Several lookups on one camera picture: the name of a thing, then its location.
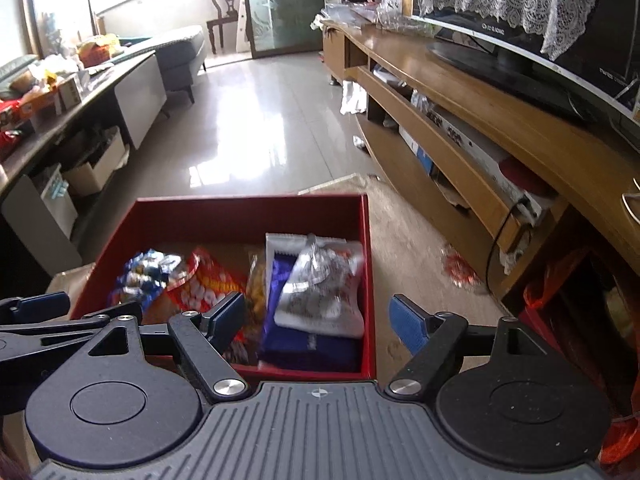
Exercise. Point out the frosted glass door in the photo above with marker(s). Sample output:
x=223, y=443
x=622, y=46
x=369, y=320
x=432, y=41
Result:
x=285, y=0

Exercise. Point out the red plastic bag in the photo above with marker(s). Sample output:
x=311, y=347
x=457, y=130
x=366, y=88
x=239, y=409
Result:
x=542, y=292

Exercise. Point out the clear plastic bag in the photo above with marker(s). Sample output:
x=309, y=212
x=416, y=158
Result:
x=390, y=5

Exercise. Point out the white crumpled paper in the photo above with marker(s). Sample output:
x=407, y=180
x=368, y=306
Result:
x=352, y=97

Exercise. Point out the white printed snack packet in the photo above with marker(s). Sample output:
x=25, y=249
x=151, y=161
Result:
x=320, y=290

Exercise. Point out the dark table with white drawers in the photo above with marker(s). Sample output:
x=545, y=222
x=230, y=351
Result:
x=135, y=90

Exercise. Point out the grey sofa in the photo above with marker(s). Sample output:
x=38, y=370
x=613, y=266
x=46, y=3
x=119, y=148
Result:
x=180, y=55

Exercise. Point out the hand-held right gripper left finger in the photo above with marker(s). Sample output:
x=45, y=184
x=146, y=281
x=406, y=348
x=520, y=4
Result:
x=225, y=317

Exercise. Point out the blue box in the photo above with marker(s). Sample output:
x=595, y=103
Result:
x=422, y=160

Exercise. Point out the purple wafer biscuit packet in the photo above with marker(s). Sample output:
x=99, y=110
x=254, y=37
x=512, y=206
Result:
x=310, y=347

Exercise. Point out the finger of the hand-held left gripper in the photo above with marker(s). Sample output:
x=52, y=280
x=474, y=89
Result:
x=40, y=306
x=65, y=330

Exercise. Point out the red cardboard box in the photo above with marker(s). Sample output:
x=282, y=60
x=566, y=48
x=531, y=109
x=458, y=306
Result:
x=225, y=220

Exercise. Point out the red gummy candy packet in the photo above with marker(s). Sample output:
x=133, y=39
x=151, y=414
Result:
x=200, y=287

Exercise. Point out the clear yellow snack packet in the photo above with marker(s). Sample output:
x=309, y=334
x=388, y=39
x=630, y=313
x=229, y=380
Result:
x=257, y=285

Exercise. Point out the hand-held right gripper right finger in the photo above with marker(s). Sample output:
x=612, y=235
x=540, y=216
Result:
x=410, y=325

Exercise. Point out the blue candy packet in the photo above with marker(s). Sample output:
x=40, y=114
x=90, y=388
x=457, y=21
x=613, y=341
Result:
x=145, y=275

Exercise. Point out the wooden television cabinet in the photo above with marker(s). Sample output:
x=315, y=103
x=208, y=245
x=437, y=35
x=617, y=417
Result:
x=550, y=150

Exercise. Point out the black television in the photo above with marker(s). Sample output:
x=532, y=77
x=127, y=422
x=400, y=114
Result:
x=500, y=65

